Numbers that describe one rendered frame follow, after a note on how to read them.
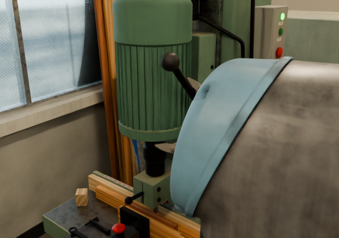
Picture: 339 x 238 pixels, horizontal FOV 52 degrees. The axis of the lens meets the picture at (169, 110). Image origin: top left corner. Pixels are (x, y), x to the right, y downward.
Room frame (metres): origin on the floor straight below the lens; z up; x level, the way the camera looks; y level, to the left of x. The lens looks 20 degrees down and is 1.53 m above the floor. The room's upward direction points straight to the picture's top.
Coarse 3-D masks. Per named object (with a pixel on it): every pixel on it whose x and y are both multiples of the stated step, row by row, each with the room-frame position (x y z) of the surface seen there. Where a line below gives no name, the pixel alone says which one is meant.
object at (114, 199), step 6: (102, 186) 0.94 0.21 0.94; (96, 192) 0.93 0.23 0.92; (102, 192) 0.92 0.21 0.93; (108, 192) 0.91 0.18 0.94; (114, 192) 0.91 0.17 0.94; (102, 198) 0.92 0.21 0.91; (108, 198) 0.90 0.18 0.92; (114, 198) 0.88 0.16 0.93; (120, 198) 0.88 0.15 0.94; (108, 204) 0.90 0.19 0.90; (114, 204) 0.89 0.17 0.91; (120, 204) 0.87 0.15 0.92; (138, 204) 0.85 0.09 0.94; (180, 228) 0.74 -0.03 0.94; (186, 228) 0.74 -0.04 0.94; (186, 234) 0.72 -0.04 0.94; (192, 234) 0.72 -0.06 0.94; (198, 234) 0.72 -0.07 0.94
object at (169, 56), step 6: (168, 54) 0.61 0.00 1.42; (174, 54) 0.61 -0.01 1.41; (162, 60) 0.61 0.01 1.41; (168, 60) 0.60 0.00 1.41; (174, 60) 0.60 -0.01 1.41; (162, 66) 0.61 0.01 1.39; (168, 66) 0.60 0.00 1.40; (174, 66) 0.60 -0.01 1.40; (174, 72) 0.63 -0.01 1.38; (180, 72) 0.63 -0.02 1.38; (180, 78) 0.64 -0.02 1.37; (186, 84) 0.65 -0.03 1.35; (186, 90) 0.66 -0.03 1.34; (192, 90) 0.67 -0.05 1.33; (192, 96) 0.67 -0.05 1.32
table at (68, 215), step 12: (72, 204) 0.90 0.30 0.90; (96, 204) 0.90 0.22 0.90; (48, 216) 0.84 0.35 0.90; (60, 216) 0.84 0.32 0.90; (72, 216) 0.84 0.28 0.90; (84, 216) 0.84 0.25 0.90; (96, 216) 0.84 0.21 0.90; (108, 216) 0.84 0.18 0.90; (48, 228) 0.83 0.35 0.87; (60, 228) 0.80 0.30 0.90
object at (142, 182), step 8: (168, 160) 0.87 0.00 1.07; (168, 168) 0.82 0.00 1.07; (136, 176) 0.78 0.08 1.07; (144, 176) 0.78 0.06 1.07; (152, 176) 0.78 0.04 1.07; (160, 176) 0.78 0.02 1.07; (168, 176) 0.79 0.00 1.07; (136, 184) 0.77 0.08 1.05; (144, 184) 0.75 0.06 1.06; (152, 184) 0.74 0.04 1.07; (160, 184) 0.76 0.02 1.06; (168, 184) 0.79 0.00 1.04; (136, 192) 0.77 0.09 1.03; (144, 192) 0.75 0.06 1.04; (152, 192) 0.74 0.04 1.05; (160, 192) 0.76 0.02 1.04; (168, 192) 0.79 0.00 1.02; (136, 200) 0.77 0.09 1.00; (144, 200) 0.75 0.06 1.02; (152, 200) 0.74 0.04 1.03; (160, 200) 0.75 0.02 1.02; (152, 208) 0.74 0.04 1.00
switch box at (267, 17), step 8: (256, 8) 0.93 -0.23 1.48; (264, 8) 0.92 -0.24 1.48; (272, 8) 0.91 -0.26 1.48; (280, 8) 0.94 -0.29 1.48; (256, 16) 0.93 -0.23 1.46; (264, 16) 0.92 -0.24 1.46; (272, 16) 0.91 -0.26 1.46; (256, 24) 0.93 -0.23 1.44; (264, 24) 0.92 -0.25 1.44; (272, 24) 0.91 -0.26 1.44; (256, 32) 0.93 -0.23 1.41; (264, 32) 0.92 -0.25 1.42; (272, 32) 0.91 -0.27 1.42; (256, 40) 0.93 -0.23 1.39; (264, 40) 0.92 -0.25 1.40; (272, 40) 0.91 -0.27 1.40; (280, 40) 0.95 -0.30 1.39; (256, 48) 0.93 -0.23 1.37; (264, 48) 0.91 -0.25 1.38; (272, 48) 0.91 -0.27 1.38; (256, 56) 0.93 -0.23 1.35; (264, 56) 0.91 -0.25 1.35; (272, 56) 0.92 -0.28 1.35
